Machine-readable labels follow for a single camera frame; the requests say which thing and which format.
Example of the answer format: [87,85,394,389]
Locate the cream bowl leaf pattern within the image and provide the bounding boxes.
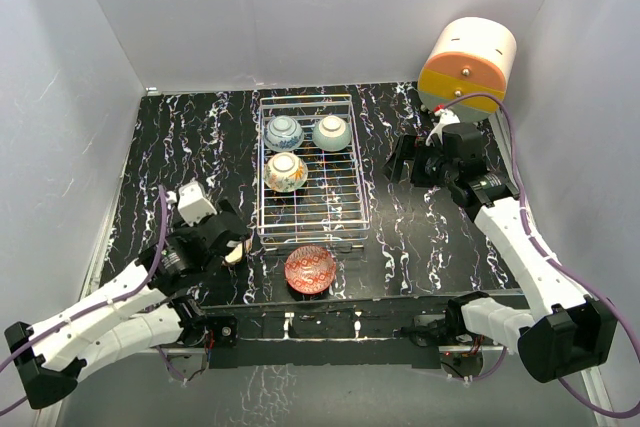
[264,152,308,193]

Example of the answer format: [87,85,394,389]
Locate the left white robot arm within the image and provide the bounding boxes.
[1,200,249,410]

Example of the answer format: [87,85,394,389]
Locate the blue white patterned bowl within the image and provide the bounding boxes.
[264,115,305,152]

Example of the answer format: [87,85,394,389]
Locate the pastel round drawer cabinet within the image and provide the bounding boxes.
[417,17,517,122]

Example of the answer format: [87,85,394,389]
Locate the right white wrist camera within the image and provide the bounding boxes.
[426,104,460,146]

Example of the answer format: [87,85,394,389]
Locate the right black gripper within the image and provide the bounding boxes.
[380,134,458,188]

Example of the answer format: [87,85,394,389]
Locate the pale green bowl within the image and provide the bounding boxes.
[312,115,352,152]

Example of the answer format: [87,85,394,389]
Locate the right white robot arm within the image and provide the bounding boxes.
[384,123,617,383]

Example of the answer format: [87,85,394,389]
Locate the red patterned bowl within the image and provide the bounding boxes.
[284,245,336,295]

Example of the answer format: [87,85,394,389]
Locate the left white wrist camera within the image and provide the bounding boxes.
[166,181,217,227]

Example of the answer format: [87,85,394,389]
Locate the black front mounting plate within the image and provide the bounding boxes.
[149,296,506,371]

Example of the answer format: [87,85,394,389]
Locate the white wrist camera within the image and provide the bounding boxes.
[166,181,217,227]
[426,104,460,146]

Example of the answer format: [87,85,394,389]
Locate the silver wire dish rack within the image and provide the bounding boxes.
[256,94,370,252]

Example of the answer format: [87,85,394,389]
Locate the white bowl brown rim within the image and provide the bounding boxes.
[223,239,252,266]

